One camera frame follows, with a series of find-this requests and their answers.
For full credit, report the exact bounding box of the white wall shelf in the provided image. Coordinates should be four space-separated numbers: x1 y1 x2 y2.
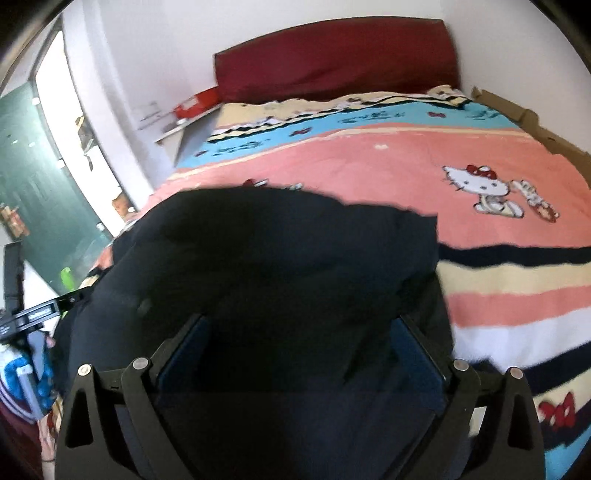
154 102 225 162

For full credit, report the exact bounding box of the black hooded padded jacket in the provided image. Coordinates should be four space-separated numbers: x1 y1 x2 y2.
53 187 455 480

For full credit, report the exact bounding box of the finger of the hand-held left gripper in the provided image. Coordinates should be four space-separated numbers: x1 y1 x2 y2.
44 287 94 317
4 244 24 319

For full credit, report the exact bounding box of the pink cartoon printed blanket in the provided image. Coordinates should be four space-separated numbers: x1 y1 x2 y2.
88 90 591 480

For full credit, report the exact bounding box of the red box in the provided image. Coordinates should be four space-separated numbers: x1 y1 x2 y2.
173 87 220 120

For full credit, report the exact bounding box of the wall sticker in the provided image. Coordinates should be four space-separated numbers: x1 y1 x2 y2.
76 115 96 171

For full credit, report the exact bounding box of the brown cardboard sheet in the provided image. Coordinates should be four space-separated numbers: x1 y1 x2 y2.
471 87 591 190

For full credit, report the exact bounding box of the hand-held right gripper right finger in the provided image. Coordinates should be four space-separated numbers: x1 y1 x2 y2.
390 314 546 480

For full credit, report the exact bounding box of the dark red bed headboard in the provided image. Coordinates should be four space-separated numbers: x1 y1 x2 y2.
213 18 462 104

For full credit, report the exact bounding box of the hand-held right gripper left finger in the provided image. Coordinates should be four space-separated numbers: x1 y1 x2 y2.
55 314 213 480

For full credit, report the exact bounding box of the green door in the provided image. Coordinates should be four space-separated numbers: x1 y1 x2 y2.
0 83 114 296

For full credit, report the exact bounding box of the brown door hanging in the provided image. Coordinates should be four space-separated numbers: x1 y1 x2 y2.
0 203 26 238

